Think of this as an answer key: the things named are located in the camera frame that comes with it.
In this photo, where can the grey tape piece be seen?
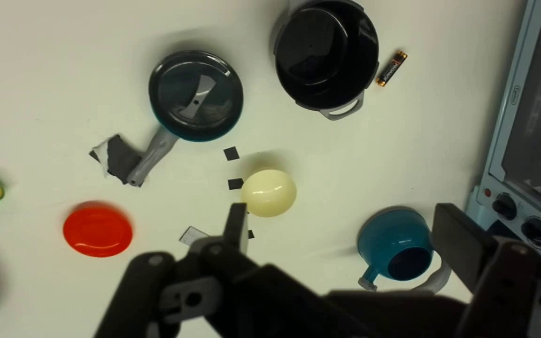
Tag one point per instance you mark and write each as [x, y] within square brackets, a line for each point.
[190, 234]

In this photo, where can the black toy pot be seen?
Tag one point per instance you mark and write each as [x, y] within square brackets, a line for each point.
[327, 56]

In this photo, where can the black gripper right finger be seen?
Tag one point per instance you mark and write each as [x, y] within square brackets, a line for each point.
[496, 293]

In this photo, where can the cream bowl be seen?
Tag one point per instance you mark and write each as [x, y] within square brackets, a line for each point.
[269, 191]

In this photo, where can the crumpled dark grey tape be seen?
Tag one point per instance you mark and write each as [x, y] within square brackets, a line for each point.
[117, 156]

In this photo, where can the small battery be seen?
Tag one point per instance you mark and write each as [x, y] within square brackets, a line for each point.
[391, 67]

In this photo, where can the red round disc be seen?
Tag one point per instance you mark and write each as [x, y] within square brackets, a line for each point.
[98, 229]

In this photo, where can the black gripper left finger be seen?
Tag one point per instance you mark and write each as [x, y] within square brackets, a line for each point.
[233, 293]

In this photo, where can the light blue toy oven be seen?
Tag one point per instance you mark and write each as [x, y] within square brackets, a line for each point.
[534, 124]

